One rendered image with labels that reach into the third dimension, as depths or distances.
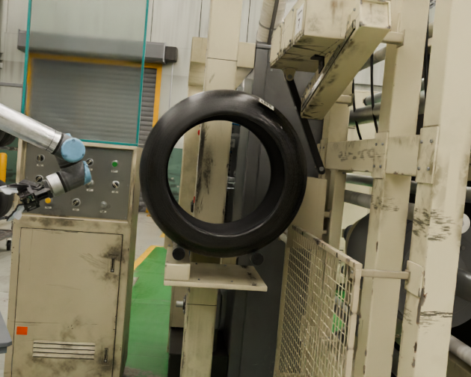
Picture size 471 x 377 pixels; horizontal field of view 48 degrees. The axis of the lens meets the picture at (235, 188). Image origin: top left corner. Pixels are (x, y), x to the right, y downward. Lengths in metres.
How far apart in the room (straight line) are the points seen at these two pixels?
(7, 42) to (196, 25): 3.92
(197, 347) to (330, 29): 1.40
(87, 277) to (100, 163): 0.55
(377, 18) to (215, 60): 0.83
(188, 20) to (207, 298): 9.62
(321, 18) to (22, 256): 1.76
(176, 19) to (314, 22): 9.95
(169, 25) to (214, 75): 9.35
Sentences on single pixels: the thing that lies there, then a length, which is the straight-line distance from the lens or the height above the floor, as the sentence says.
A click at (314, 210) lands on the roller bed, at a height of 1.06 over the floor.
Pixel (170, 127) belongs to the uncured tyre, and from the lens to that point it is 1.80.
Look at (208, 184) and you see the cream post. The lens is 2.22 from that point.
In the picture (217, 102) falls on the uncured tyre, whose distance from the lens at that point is 1.82.
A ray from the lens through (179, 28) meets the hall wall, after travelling 11.53.
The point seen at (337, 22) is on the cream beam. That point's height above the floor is 1.69.
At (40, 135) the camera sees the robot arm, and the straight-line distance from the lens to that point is 2.04.
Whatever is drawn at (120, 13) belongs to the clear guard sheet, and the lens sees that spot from 2.69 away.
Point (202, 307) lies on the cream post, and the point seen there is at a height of 0.61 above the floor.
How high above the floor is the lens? 1.24
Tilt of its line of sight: 3 degrees down
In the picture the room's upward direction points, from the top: 5 degrees clockwise
